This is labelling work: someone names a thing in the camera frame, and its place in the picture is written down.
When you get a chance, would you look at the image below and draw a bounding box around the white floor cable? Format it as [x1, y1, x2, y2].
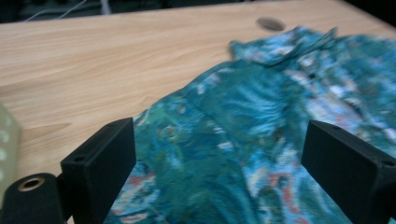
[23, 0, 89, 22]

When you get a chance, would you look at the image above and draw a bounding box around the teal patterned cloth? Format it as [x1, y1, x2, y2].
[104, 25, 396, 224]

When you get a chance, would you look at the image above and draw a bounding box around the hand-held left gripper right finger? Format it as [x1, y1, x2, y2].
[301, 119, 396, 224]

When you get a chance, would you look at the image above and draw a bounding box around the white metal stand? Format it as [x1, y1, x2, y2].
[99, 0, 112, 15]

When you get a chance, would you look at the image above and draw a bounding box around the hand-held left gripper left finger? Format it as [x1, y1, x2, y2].
[60, 117, 137, 224]

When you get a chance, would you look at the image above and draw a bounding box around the light green plastic basket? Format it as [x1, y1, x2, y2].
[0, 104, 22, 207]

